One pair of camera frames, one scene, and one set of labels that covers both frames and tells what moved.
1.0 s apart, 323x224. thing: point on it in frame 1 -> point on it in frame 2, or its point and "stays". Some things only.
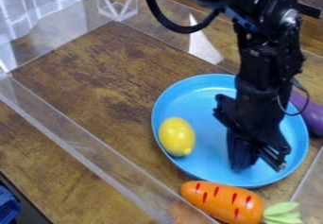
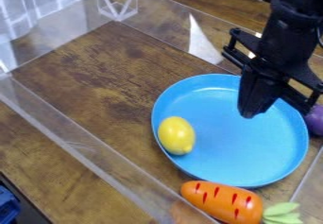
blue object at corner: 10,206 stays
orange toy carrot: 235,205 stays
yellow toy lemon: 177,136 stays
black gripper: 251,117 -> 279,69
